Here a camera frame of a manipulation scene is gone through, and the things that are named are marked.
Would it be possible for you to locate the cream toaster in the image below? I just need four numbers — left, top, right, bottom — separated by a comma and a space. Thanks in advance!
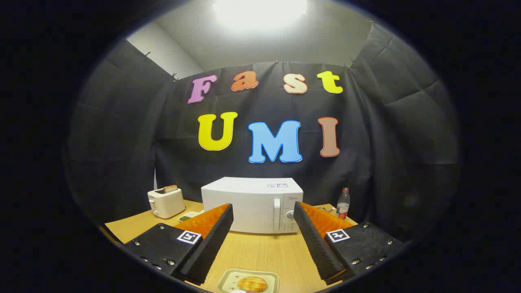
147, 188, 186, 219

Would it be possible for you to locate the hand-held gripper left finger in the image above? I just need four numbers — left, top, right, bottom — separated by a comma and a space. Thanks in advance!
122, 203, 234, 285

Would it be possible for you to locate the divided dish of beans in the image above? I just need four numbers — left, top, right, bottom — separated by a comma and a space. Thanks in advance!
178, 210, 205, 223

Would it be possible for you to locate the white microwave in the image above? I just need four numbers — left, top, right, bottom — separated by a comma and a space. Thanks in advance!
201, 177, 304, 234

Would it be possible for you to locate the clear bottle with red label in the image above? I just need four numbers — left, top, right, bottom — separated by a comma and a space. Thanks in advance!
336, 188, 351, 221

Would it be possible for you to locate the golden bread bun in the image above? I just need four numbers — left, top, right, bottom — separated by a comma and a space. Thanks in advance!
237, 276, 268, 293

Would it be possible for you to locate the cream square plate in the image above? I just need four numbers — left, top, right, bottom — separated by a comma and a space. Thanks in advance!
217, 269, 280, 293

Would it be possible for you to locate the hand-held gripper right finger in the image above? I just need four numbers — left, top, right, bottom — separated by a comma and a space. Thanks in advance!
293, 201, 407, 285

